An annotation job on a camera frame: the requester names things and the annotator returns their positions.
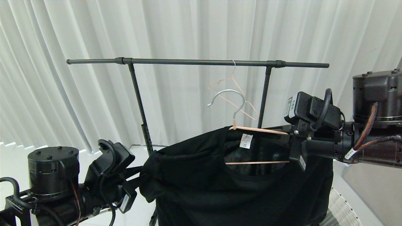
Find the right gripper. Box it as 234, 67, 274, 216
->
289, 126, 345, 172

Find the white laundry basket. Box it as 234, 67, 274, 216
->
320, 188, 362, 226

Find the white curtain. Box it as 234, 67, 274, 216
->
0, 0, 402, 152

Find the black clothes rack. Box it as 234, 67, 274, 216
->
67, 57, 329, 226

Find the pink clothes hanger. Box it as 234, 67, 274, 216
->
207, 89, 291, 165
207, 60, 259, 121

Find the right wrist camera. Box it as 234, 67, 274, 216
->
284, 91, 343, 133

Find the black T-shirt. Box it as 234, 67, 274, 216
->
139, 126, 334, 226

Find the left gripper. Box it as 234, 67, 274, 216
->
80, 184, 138, 218

